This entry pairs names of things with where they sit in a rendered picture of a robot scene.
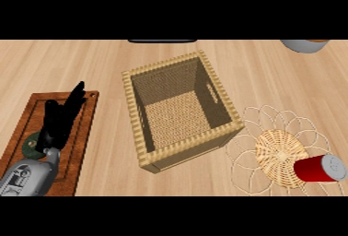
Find dark flat appliance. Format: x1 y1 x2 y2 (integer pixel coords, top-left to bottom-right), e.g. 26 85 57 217
126 39 198 44

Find red can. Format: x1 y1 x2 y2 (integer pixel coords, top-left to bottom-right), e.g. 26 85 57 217
291 154 348 184

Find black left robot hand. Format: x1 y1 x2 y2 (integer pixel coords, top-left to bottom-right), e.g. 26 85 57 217
35 80 88 155

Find green round vegetable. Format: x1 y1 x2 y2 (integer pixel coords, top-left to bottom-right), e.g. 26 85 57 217
20 132 48 160

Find grey round pot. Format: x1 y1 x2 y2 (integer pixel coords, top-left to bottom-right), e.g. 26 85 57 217
278 40 331 54

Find rectangular wicker basket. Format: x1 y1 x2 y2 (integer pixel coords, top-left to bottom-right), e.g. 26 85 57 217
120 50 246 175

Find round wicker placemat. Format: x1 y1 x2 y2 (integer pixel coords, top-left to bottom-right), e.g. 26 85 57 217
223 104 348 197

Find brown wooden cutting board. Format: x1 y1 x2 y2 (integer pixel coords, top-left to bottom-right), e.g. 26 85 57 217
0 90 100 197

